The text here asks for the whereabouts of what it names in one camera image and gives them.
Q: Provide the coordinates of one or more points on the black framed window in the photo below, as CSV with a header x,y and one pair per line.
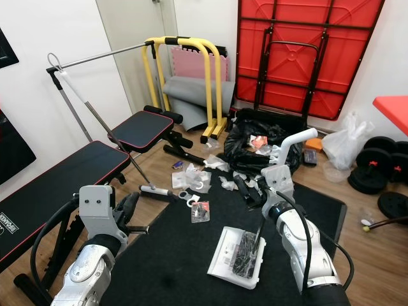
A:
x,y
7,50

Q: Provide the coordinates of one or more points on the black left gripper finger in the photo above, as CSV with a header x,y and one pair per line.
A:
x,y
139,227
132,204

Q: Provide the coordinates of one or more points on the blue white small box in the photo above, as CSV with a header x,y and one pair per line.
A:
x,y
178,166

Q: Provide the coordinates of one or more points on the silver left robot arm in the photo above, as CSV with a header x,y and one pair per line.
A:
x,y
86,280

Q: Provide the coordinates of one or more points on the black wall panel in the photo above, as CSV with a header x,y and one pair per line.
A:
x,y
16,150

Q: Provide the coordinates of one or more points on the grey rolled mat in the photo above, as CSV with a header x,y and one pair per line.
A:
x,y
185,92

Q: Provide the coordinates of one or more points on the red white snack packet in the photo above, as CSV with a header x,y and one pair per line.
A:
x,y
259,142

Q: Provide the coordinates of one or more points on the crumpled clear plastic wrapper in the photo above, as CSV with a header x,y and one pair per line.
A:
x,y
229,183

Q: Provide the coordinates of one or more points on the red plastic table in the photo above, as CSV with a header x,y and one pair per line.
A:
x,y
394,109

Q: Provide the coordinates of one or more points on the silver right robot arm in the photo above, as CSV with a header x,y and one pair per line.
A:
x,y
296,236

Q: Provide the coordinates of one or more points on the orange cardboard box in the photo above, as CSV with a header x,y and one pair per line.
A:
x,y
315,145

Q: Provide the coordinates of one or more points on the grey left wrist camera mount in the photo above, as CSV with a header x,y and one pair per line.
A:
x,y
97,207

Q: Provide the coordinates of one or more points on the clear plastic bowl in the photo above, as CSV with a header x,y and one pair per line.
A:
x,y
335,172

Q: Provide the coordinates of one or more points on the dark bar with yellow tip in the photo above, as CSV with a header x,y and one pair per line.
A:
x,y
389,222

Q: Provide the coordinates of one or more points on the black floor mat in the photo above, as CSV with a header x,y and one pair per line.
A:
x,y
178,268

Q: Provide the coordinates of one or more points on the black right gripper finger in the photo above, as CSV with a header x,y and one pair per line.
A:
x,y
252,195
240,183

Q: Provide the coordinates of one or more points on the white plastic bag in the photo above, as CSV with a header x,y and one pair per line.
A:
x,y
344,143

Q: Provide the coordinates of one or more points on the yellow dip bar stand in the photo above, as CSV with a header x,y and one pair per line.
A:
x,y
211,136

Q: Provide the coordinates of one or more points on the red black small packet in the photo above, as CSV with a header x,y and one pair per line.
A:
x,y
201,211

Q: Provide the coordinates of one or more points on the black weight plate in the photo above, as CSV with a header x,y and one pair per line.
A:
x,y
398,158
394,205
368,172

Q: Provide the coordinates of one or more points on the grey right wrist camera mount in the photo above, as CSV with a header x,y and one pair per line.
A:
x,y
277,178

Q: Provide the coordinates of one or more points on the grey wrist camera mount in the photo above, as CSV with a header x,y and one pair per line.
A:
x,y
97,207
277,178

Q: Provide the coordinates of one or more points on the black garbage bag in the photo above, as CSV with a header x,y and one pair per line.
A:
x,y
239,143

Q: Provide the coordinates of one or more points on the small dark box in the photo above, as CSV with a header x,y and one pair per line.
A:
x,y
312,159

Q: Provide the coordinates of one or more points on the red folded table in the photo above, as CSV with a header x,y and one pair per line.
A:
x,y
350,51

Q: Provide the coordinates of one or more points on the pink foam mat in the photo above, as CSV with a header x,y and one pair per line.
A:
x,y
188,64

